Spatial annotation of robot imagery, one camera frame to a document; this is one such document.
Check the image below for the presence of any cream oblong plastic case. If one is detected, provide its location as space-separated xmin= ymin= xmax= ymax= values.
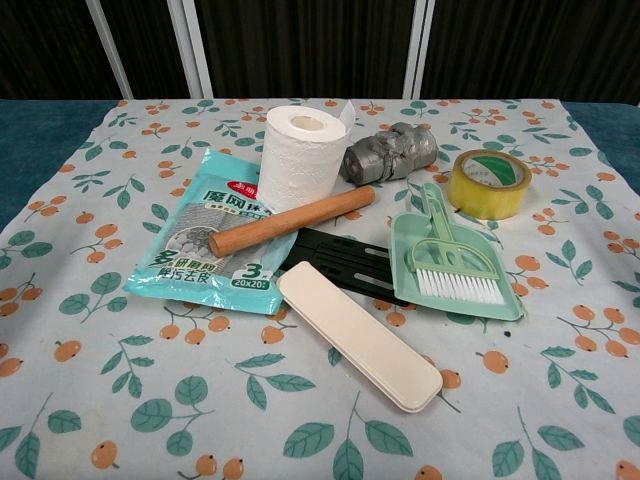
xmin=275 ymin=260 xmax=445 ymax=415

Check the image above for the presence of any white toilet paper roll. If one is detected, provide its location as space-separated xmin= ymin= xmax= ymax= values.
xmin=258 ymin=105 xmax=356 ymax=214

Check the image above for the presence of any mint green dustpan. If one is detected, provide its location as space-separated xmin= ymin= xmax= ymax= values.
xmin=388 ymin=181 xmax=527 ymax=322

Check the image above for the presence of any white frame post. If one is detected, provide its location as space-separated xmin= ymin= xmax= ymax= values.
xmin=167 ymin=0 xmax=215 ymax=99
xmin=84 ymin=0 xmax=134 ymax=100
xmin=401 ymin=0 xmax=435 ymax=100

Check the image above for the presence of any leaf and fruit print tablecloth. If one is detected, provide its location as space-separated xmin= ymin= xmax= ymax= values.
xmin=0 ymin=98 xmax=640 ymax=480

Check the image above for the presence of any transparent packing tape roll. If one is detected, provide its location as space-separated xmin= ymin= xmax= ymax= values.
xmin=446 ymin=149 xmax=533 ymax=221

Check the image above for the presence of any wooden rolling pin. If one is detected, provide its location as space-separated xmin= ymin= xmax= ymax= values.
xmin=208 ymin=187 xmax=376 ymax=259

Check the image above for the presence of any mint green hand brush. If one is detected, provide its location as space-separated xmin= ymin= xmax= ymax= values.
xmin=407 ymin=182 xmax=506 ymax=306

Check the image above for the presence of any teal cleaning cloth packet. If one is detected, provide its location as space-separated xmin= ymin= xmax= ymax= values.
xmin=122 ymin=147 xmax=299 ymax=316

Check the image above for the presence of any black slotted plastic holder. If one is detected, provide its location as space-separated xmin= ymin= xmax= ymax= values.
xmin=282 ymin=227 xmax=411 ymax=310

